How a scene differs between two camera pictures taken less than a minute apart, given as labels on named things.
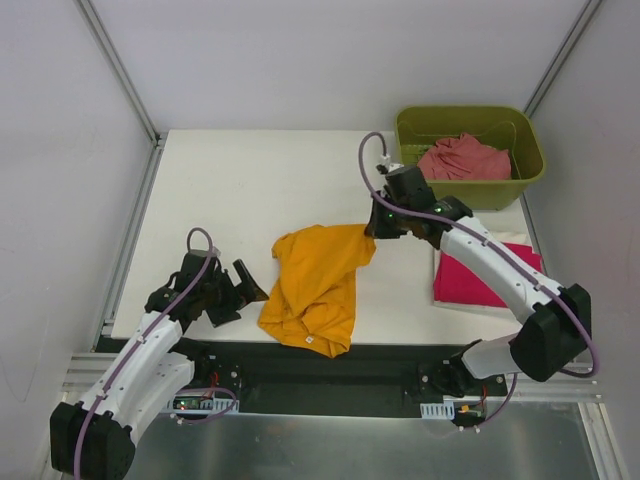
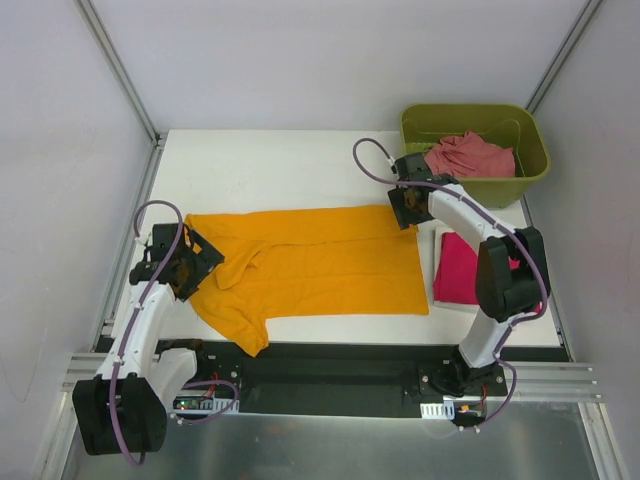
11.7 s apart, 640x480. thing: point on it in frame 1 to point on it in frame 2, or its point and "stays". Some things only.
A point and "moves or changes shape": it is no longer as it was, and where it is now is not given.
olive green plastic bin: (508, 128) stays
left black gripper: (230, 295) to (204, 258)
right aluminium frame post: (589, 8) stays
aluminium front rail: (88, 372) stays
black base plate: (371, 377) stays
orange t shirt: (311, 301) moves or changes shape
